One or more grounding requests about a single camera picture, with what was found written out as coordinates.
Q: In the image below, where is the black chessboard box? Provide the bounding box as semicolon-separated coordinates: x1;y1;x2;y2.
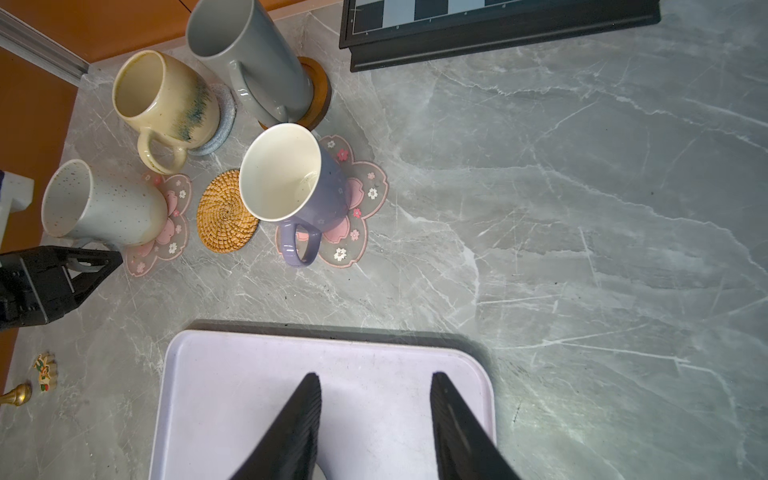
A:
339;0;661;72

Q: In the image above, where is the small brass object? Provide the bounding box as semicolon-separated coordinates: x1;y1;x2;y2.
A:
0;382;32;407

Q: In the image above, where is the white cream mug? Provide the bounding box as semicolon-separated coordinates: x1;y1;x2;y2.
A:
41;159;168;247

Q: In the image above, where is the speckled grey mug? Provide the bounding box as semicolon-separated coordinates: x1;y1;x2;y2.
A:
186;0;313;127

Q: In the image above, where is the lilac mug cream inside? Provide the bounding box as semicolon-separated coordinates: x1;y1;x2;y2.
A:
239;123;350;268

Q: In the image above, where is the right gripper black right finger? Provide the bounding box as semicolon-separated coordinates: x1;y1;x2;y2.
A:
430;372;520;480

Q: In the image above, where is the pink flower silicone coaster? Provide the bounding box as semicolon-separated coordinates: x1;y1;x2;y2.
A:
276;135;389;268

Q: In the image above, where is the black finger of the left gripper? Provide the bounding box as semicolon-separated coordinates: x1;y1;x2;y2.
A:
56;247;123;303

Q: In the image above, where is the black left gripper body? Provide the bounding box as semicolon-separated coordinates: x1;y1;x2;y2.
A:
1;246;66;330

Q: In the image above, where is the blue woven round coaster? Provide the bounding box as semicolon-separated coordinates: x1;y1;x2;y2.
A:
188;83;237;157

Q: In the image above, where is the beige yellow mug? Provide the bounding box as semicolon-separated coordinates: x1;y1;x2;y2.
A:
112;50;220;175

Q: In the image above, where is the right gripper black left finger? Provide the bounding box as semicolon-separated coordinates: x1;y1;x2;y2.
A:
232;373;322;479

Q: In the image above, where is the brown wooden round coaster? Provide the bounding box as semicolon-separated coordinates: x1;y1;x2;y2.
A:
259;56;332;131

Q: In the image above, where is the lilac plastic tray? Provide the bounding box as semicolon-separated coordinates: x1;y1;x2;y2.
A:
150;330;496;479

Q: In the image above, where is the woven rattan round coaster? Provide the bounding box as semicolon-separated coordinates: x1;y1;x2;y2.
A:
196;169;259;253

